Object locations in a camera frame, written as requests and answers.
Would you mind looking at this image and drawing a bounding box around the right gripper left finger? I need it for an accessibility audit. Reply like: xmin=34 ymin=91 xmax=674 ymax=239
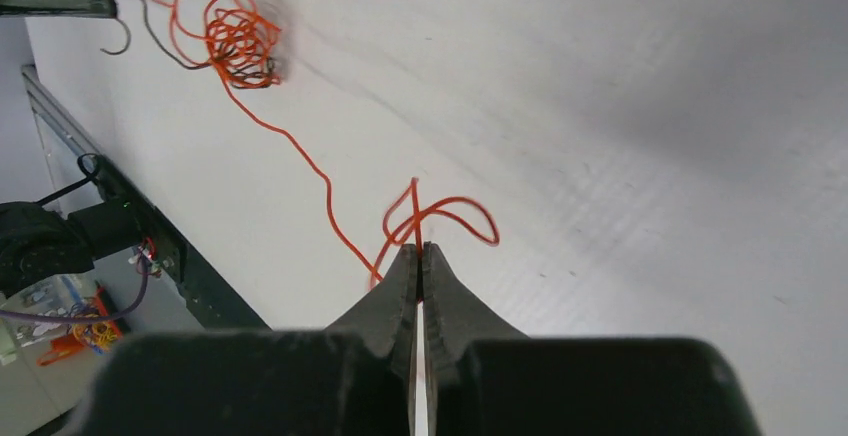
xmin=327 ymin=244 xmax=419 ymax=435

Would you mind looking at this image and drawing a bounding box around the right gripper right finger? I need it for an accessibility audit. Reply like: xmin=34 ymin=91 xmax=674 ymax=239
xmin=419 ymin=242 xmax=527 ymax=435

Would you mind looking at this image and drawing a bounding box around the orange cable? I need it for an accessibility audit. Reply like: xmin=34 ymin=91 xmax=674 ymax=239
xmin=218 ymin=75 xmax=501 ymax=290
xmin=109 ymin=0 xmax=284 ymax=90

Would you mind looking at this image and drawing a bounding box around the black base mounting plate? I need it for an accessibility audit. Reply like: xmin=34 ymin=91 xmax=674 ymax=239
xmin=97 ymin=155 xmax=268 ymax=329

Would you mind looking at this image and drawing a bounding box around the red utility knife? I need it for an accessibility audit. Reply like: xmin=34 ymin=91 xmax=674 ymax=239
xmin=91 ymin=283 xmax=130 ymax=346

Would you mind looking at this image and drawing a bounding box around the orange plastic bag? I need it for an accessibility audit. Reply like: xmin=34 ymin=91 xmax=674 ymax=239
xmin=37 ymin=334 xmax=86 ymax=367

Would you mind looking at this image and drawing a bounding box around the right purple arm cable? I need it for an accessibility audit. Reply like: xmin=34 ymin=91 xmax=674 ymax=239
xmin=0 ymin=254 xmax=152 ymax=326

